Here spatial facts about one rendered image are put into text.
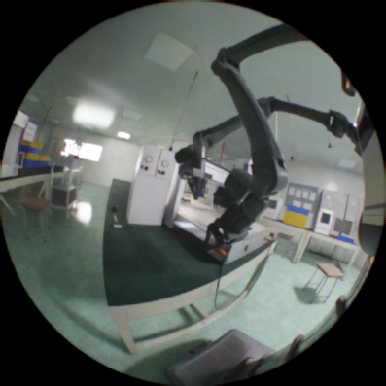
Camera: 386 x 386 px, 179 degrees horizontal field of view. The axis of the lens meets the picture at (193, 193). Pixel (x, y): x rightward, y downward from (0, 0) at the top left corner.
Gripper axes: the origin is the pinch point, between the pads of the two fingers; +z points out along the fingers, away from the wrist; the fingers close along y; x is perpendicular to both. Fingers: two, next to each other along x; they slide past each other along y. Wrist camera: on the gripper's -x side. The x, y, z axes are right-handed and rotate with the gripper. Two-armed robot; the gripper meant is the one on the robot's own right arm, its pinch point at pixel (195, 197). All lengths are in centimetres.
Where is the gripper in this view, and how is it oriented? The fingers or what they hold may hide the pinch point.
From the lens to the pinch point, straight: 43.6
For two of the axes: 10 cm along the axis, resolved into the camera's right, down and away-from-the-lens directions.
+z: -0.7, 9.9, -1.6
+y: -7.7, -1.5, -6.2
